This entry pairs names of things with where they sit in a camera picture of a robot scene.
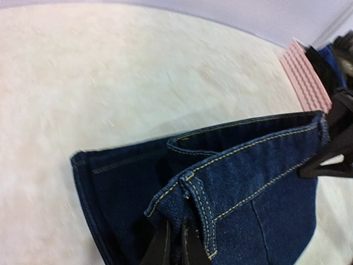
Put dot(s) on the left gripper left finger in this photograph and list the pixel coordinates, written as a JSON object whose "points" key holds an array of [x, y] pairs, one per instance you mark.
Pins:
{"points": [[158, 252]]}

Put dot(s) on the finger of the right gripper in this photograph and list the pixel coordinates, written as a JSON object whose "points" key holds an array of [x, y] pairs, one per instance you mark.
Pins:
{"points": [[339, 118], [313, 168]]}

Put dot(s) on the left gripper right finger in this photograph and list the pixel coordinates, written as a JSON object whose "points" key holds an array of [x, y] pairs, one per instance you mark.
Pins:
{"points": [[193, 252]]}

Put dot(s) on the dark blue denim jeans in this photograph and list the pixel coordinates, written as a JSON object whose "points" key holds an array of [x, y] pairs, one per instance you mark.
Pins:
{"points": [[237, 183]]}

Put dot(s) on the pink plastic laundry basket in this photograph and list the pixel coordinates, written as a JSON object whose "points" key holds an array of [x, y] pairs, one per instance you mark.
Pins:
{"points": [[308, 87]]}

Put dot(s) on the black garment in basket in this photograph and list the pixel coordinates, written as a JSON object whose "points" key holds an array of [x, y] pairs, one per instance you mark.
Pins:
{"points": [[323, 70]]}

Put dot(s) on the blue garment in basket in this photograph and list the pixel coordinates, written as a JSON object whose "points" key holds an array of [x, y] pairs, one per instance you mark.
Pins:
{"points": [[327, 54]]}

